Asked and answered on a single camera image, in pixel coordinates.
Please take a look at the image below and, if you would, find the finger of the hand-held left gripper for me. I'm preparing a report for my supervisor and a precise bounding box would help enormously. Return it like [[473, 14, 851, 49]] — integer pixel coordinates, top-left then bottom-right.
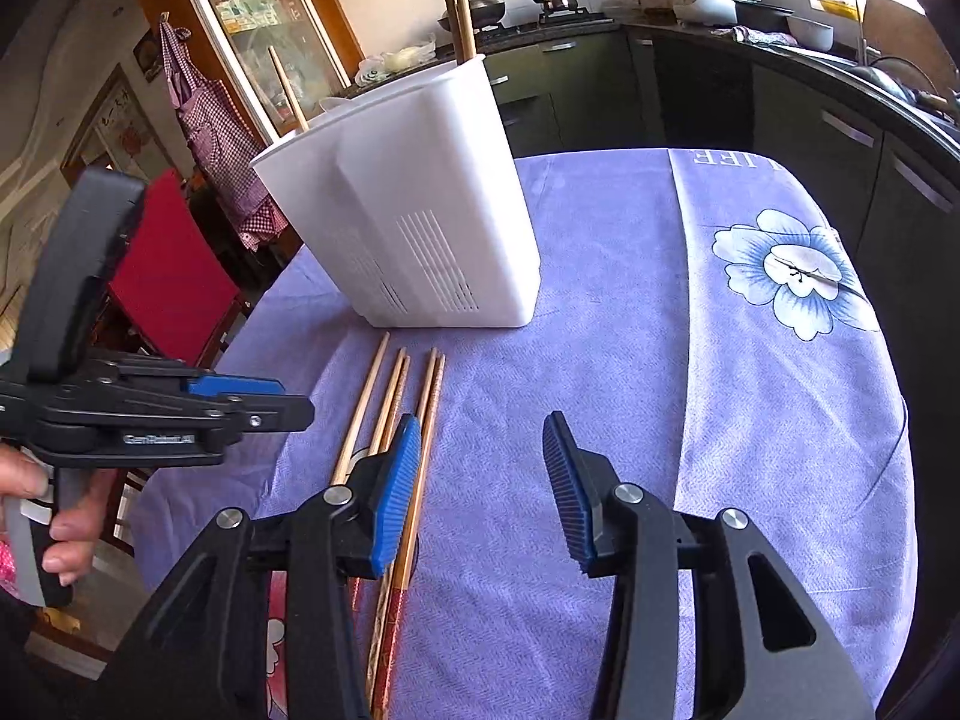
[[184, 373, 287, 400], [199, 394, 316, 436]]

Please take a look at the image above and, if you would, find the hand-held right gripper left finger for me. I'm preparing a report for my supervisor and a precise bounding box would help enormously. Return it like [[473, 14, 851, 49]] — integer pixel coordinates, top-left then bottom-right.
[[112, 414, 425, 720]]

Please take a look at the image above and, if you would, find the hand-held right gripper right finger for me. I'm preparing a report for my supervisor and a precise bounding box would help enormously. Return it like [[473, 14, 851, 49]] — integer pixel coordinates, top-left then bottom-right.
[[541, 411, 878, 720]]

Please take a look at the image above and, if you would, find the pile of wooden chopsticks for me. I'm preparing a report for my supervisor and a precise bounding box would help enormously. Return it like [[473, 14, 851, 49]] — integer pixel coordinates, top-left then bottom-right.
[[330, 331, 447, 720]]

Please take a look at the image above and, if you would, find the white plastic utensil holder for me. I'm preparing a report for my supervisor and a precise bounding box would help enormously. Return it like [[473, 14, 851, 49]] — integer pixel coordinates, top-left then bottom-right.
[[250, 54, 542, 329]]

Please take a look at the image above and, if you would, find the brown wooden chopstick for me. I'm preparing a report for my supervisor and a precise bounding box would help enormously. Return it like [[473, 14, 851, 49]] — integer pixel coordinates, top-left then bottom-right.
[[448, 0, 478, 62], [268, 46, 310, 134], [436, 0, 466, 65]]

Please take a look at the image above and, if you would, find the person's left hand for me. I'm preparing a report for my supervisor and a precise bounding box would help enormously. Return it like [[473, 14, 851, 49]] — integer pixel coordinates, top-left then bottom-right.
[[0, 442, 115, 590]]

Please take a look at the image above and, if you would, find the red chair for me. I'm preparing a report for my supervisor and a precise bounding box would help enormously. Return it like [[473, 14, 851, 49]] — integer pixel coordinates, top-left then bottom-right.
[[97, 169, 252, 391]]

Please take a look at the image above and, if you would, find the framed calligraphy poster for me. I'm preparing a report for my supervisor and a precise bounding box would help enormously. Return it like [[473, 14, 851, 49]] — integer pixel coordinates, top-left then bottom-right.
[[60, 64, 162, 188]]

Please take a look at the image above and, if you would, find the purple floral tablecloth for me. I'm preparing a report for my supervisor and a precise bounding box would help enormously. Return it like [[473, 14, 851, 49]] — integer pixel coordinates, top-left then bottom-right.
[[127, 146, 920, 720]]

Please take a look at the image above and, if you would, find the checkered apron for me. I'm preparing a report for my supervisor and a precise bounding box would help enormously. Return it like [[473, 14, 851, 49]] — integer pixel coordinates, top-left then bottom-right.
[[157, 13, 290, 252]]

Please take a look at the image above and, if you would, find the glass sliding door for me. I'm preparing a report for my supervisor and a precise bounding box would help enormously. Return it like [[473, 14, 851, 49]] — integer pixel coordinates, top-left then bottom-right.
[[169, 0, 353, 158]]

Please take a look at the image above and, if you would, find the white plastic bag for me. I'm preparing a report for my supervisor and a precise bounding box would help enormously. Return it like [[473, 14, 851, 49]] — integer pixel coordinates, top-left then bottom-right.
[[382, 37, 437, 73]]

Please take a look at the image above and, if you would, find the green base cabinet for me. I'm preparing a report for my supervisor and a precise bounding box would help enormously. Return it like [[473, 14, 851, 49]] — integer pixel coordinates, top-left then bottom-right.
[[480, 26, 638, 158]]

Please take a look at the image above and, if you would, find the dark base cabinet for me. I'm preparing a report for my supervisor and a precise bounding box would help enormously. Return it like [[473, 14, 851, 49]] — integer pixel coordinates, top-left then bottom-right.
[[626, 30, 960, 361]]

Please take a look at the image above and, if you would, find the black wok with lid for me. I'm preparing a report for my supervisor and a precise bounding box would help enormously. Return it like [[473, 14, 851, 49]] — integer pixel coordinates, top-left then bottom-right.
[[439, 0, 507, 35]]

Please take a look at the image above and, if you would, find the gas stove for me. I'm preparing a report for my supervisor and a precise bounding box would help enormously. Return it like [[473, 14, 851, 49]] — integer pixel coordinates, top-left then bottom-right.
[[450, 11, 620, 38]]

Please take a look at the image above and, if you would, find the crumpled kitchen cloth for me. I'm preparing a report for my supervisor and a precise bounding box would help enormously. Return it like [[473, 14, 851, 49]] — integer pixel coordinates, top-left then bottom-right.
[[711, 25, 796, 46]]

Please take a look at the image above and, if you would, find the black inner pot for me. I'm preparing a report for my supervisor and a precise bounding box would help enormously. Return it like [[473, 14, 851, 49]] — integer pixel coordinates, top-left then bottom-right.
[[733, 0, 794, 35]]

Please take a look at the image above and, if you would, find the white bowl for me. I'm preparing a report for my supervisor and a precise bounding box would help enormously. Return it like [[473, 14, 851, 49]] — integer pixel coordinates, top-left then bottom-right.
[[787, 15, 836, 52]]

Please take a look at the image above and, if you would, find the black pan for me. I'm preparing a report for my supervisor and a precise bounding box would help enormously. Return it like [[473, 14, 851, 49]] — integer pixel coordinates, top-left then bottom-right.
[[847, 56, 938, 102]]

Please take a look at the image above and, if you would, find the small steel faucet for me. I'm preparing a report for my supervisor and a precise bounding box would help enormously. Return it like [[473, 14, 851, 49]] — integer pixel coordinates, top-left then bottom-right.
[[816, 0, 867, 61]]

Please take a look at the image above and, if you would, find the dark wall picture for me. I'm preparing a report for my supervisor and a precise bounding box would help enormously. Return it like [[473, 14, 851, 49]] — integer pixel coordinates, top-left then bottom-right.
[[133, 30, 166, 83]]

